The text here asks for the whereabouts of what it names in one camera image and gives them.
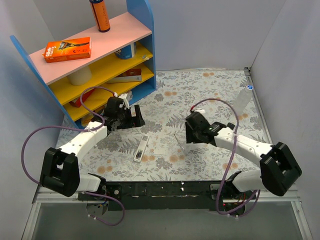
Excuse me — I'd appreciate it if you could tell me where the small screwdriver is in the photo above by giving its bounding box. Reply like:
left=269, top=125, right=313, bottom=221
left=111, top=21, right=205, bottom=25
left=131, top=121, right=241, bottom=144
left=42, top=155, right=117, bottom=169
left=173, top=133, right=188, bottom=155

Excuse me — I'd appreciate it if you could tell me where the orange cylindrical bottle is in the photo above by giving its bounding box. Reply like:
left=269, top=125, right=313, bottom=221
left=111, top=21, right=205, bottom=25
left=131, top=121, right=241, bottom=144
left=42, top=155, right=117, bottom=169
left=89, top=0, right=111, bottom=33

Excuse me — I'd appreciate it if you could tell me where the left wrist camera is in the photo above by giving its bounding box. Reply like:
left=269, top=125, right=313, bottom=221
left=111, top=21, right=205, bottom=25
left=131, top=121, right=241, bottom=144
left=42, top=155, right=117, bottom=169
left=113, top=92, right=130, bottom=109

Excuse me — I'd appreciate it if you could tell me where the floral table mat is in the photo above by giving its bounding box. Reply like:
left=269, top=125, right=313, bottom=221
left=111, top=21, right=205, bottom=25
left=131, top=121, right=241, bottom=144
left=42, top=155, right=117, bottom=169
left=79, top=70, right=271, bottom=181

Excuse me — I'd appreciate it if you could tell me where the yellow packet bottom shelf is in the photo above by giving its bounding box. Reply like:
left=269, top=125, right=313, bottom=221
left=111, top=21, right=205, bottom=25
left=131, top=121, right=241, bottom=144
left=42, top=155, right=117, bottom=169
left=80, top=114, right=94, bottom=128

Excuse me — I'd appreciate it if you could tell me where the blue white can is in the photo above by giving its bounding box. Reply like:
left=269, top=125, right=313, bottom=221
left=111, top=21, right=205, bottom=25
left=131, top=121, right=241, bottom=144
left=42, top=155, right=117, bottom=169
left=114, top=42, right=136, bottom=60

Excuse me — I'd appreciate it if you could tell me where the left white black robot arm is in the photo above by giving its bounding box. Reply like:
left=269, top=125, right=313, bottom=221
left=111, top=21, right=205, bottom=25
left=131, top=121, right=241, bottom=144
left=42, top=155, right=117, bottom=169
left=39, top=97, right=145, bottom=200

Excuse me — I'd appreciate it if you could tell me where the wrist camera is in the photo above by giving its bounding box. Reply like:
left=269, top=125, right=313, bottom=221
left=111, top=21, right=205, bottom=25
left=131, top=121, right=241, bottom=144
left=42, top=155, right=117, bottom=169
left=113, top=92, right=130, bottom=109
left=191, top=108, right=206, bottom=114

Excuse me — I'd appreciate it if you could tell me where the white battery cover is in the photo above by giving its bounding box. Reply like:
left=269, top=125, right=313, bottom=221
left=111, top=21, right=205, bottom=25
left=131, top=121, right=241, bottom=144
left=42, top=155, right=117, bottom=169
left=153, top=149, right=167, bottom=156

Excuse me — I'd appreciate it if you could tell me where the clear plastic bottle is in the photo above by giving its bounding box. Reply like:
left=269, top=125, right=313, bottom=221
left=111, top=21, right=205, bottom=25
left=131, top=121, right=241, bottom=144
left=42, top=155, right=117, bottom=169
left=233, top=84, right=254, bottom=116

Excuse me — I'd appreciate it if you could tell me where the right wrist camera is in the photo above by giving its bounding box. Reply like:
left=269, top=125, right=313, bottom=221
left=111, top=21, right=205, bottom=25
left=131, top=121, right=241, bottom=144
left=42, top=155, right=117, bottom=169
left=191, top=108, right=206, bottom=114

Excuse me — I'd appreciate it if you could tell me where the blue pink yellow shelf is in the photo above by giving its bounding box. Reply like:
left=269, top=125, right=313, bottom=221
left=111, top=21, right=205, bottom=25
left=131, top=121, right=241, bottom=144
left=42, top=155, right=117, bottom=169
left=10, top=0, right=157, bottom=128

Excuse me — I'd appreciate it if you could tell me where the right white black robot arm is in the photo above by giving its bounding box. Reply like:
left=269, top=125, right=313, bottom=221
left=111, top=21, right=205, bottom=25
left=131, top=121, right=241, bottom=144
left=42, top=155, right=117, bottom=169
left=185, top=112, right=302, bottom=199

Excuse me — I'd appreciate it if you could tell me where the orange razor box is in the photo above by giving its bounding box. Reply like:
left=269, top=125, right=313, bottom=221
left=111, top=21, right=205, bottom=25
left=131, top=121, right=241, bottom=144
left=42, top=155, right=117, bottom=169
left=42, top=37, right=92, bottom=63

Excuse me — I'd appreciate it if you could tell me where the white remote control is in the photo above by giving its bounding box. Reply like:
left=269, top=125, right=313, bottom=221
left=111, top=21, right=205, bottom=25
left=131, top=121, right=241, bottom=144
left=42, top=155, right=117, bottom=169
left=133, top=135, right=150, bottom=163

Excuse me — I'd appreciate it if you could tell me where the red white flat box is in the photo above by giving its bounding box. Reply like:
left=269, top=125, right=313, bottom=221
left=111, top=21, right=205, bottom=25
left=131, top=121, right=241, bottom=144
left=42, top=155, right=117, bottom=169
left=107, top=68, right=142, bottom=84

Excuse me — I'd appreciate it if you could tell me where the black remote control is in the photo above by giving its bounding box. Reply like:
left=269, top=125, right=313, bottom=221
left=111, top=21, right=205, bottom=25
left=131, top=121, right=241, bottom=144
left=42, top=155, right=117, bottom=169
left=226, top=122, right=235, bottom=130

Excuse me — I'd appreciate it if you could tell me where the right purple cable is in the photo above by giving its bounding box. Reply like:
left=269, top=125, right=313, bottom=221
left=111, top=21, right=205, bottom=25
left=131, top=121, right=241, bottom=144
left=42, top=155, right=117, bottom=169
left=190, top=97, right=261, bottom=217

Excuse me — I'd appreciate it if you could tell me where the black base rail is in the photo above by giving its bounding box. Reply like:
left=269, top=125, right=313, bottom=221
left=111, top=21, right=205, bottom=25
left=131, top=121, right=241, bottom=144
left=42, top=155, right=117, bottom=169
left=77, top=179, right=258, bottom=213

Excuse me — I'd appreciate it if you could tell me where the small white box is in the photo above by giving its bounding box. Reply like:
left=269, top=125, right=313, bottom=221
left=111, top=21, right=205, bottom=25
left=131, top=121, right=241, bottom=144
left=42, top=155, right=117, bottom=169
left=126, top=90, right=133, bottom=102

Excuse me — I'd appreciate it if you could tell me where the white paper roll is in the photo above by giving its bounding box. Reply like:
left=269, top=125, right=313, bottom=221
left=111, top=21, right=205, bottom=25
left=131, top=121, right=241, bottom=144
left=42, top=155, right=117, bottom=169
left=67, top=66, right=92, bottom=86

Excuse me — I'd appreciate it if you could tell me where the red box lower shelf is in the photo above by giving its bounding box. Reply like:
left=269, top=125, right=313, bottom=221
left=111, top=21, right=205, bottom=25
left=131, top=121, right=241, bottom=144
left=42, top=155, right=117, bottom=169
left=69, top=89, right=95, bottom=108

